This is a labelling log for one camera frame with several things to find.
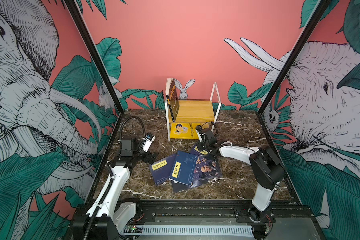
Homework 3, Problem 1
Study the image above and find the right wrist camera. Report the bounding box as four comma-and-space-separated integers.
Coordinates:
196, 125, 205, 142

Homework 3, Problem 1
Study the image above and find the blue book with yellow label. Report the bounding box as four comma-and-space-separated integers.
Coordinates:
169, 151, 198, 186

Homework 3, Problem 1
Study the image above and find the dark blue book at back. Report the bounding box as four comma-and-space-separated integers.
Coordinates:
189, 145, 209, 156

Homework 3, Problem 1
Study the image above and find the dark blue book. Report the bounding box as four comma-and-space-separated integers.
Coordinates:
149, 154, 176, 186
189, 145, 209, 156

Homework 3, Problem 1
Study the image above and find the black book standing on shelf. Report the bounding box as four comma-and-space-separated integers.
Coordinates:
165, 78, 180, 122

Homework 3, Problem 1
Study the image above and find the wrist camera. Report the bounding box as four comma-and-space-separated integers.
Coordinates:
139, 133, 156, 153
196, 125, 205, 142

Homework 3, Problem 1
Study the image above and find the dark book with portrait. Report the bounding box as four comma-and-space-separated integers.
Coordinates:
191, 155, 223, 188

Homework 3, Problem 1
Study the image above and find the black book at bottom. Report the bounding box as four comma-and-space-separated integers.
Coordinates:
171, 181, 199, 193

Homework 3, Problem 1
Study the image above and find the wooden shelf with white frame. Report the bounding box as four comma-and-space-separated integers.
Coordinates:
165, 82, 222, 141

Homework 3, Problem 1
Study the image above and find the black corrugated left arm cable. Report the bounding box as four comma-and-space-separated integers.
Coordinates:
119, 116, 147, 142

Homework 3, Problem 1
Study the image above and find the white slotted cable duct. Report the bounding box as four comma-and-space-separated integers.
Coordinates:
122, 225, 254, 237

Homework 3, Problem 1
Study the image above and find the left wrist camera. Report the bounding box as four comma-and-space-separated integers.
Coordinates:
139, 133, 156, 153

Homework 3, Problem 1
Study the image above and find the black right frame post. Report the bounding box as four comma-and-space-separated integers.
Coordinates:
257, 0, 331, 115

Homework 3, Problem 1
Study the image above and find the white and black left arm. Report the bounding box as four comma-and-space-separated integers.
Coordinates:
71, 133, 158, 240

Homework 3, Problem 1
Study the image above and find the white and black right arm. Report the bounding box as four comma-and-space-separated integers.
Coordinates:
196, 125, 285, 212

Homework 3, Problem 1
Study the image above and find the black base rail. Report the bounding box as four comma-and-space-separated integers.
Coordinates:
111, 198, 318, 226

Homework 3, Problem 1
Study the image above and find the dark blue book left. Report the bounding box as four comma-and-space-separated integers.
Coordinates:
149, 154, 176, 186

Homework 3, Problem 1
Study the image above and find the black left frame post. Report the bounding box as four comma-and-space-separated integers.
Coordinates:
62, 0, 124, 114

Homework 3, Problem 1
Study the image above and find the black frame post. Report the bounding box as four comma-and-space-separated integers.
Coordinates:
62, 0, 124, 114
257, 0, 331, 115

